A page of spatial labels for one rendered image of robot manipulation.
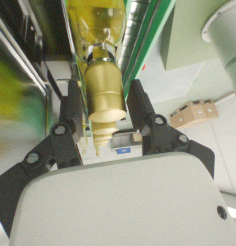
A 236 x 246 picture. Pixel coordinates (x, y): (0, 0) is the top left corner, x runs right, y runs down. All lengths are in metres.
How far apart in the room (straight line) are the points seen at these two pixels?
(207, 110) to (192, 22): 3.71
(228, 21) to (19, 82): 0.53
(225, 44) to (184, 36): 0.13
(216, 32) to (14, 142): 0.56
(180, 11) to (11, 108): 0.46
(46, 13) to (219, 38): 0.52
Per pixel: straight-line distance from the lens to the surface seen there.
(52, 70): 0.50
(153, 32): 0.32
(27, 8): 0.48
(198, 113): 3.89
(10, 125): 0.22
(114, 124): 0.15
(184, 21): 0.51
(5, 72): 0.23
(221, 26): 0.52
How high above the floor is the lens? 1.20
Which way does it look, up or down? 16 degrees down
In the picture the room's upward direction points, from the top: 172 degrees clockwise
